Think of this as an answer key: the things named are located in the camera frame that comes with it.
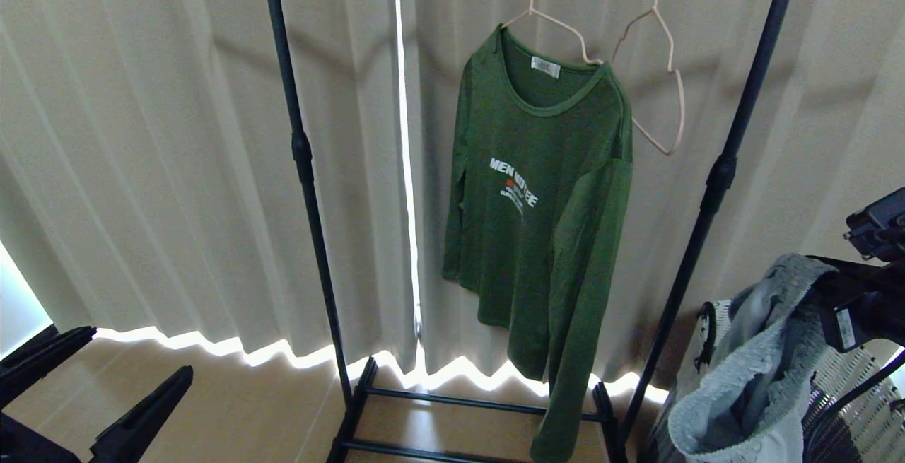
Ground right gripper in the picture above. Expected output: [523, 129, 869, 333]
[820, 262, 905, 352]

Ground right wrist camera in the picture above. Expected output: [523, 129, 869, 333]
[844, 187, 905, 263]

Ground white laundry basket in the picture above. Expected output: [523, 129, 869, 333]
[647, 299, 905, 463]

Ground beige curtain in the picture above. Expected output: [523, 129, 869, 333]
[0, 0, 905, 407]

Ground pale grey shorts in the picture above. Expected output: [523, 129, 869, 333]
[668, 253, 842, 463]

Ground pink clothes hanger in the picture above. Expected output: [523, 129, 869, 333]
[611, 0, 687, 157]
[500, 0, 604, 68]

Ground black clothes rack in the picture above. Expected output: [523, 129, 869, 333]
[105, 0, 905, 463]

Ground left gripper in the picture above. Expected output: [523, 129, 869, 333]
[0, 325, 194, 463]

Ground green long-sleeved shirt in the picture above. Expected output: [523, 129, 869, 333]
[442, 25, 636, 463]

